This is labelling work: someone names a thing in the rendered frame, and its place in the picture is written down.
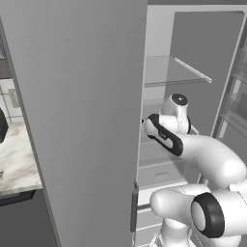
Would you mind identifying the glass fridge shelf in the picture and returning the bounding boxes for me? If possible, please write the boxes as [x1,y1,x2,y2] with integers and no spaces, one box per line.
[143,54,213,89]

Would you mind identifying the dark grey fridge door handle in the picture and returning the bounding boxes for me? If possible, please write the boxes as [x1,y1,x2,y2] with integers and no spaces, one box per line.
[129,180,140,233]

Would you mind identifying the grey fridge body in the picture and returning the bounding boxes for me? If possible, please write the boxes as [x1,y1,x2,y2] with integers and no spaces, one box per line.
[132,0,247,247]

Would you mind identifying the black round appliance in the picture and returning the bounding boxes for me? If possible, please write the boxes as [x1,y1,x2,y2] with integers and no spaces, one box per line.
[0,108,10,145]

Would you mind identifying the fridge door with shelves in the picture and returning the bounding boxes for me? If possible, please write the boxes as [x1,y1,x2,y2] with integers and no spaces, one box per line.
[210,19,247,156]

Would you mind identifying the grey fridge door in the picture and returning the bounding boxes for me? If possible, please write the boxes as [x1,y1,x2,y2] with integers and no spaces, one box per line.
[0,0,150,247]

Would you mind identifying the white fridge crisper drawer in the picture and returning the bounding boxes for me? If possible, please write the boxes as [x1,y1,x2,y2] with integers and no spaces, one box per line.
[137,159,191,191]

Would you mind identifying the dark grey base cupboard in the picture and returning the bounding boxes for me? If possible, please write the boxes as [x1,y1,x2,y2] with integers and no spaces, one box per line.
[0,188,60,247]

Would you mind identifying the pale wall socket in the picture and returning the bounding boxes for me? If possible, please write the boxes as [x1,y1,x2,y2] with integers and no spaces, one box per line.
[7,88,21,109]

